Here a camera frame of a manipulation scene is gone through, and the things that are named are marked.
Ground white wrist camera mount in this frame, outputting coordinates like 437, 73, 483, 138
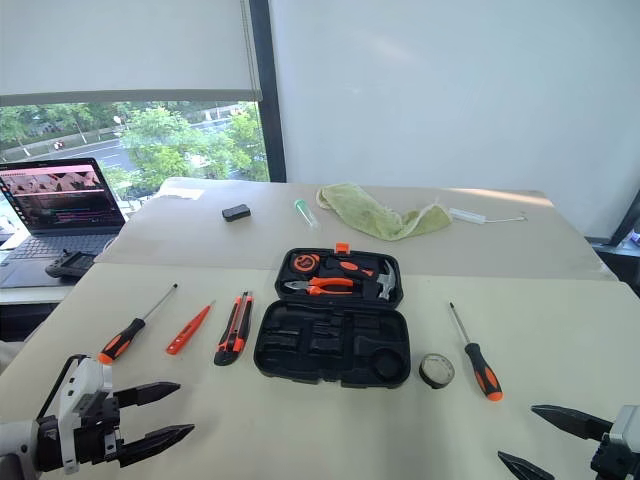
610, 405, 640, 452
56, 356, 115, 475

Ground steel claw hammer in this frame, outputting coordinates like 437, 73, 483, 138
359, 259, 399, 302

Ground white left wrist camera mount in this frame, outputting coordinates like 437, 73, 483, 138
56, 356, 115, 475

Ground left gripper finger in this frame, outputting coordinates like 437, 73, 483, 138
113, 381, 182, 408
117, 423, 197, 469

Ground black handheld controller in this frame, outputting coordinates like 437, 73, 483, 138
44, 249, 97, 280

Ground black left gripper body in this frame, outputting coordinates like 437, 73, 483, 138
73, 390, 125, 465

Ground orange black utility knife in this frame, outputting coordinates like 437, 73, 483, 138
213, 291, 255, 367

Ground orange handled pliers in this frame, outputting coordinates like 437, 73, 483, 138
284, 275, 357, 297

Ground clear tube green cap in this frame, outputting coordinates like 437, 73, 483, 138
293, 198, 321, 230

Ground dark side desk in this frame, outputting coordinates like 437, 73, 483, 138
594, 238, 640, 302

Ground orange black handled screwdriver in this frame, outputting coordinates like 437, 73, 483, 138
447, 300, 505, 403
97, 283, 180, 365

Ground dark slanted frame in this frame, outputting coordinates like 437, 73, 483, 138
610, 188, 640, 247

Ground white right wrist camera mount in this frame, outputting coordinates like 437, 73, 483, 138
610, 405, 640, 452

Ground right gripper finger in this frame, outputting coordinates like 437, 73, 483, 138
530, 404, 615, 443
497, 450, 557, 480

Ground open laptop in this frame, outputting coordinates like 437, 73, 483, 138
0, 157, 127, 290

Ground short orange black screwdriver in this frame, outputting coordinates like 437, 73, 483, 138
324, 256, 377, 280

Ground white roller blind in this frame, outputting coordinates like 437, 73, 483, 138
0, 0, 264, 108

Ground green towel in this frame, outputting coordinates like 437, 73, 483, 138
315, 182, 454, 243

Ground black electrical tape roll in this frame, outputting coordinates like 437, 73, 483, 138
418, 352, 457, 391

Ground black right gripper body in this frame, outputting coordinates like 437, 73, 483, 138
590, 432, 640, 480

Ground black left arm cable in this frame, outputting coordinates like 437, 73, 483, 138
36, 354, 88, 420

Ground small black box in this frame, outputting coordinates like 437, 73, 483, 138
221, 202, 253, 223

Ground black window frame post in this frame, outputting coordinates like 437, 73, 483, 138
248, 0, 288, 184

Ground orange black tape measure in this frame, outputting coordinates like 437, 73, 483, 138
293, 252, 322, 274

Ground black tool case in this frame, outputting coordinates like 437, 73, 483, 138
252, 242, 413, 392

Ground orange test pen screwdriver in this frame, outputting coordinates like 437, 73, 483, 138
165, 299, 218, 357

